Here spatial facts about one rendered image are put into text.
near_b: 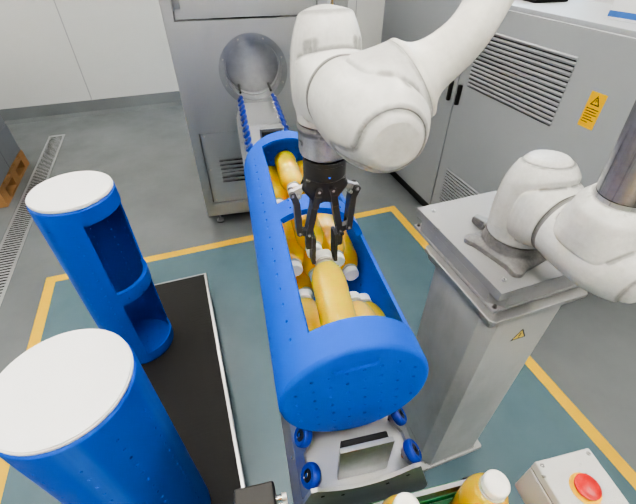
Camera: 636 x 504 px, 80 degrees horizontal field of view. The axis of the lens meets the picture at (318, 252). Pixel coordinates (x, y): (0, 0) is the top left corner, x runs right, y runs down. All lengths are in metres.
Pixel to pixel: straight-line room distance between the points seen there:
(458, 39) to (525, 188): 0.54
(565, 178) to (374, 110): 0.65
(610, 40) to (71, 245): 2.18
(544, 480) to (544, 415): 1.46
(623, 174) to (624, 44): 1.23
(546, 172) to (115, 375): 1.01
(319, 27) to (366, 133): 0.20
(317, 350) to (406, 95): 0.41
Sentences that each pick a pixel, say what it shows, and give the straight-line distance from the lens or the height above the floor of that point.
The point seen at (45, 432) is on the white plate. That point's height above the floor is 1.04.
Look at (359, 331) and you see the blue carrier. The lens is 0.64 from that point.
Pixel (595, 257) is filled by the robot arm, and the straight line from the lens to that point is 0.89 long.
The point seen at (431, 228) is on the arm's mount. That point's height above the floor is 1.05.
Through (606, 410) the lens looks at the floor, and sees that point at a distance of 2.38.
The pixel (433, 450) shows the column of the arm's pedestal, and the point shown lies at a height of 0.15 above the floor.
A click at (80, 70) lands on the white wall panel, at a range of 5.59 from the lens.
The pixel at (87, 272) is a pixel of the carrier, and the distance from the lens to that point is 1.65.
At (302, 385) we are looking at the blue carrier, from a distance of 0.67.
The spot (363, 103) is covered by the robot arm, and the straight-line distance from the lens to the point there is 0.41.
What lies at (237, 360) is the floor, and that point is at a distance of 2.13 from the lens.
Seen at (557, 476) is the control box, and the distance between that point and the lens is 0.77.
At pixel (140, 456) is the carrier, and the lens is 1.05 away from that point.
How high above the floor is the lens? 1.74
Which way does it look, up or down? 41 degrees down
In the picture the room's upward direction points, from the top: straight up
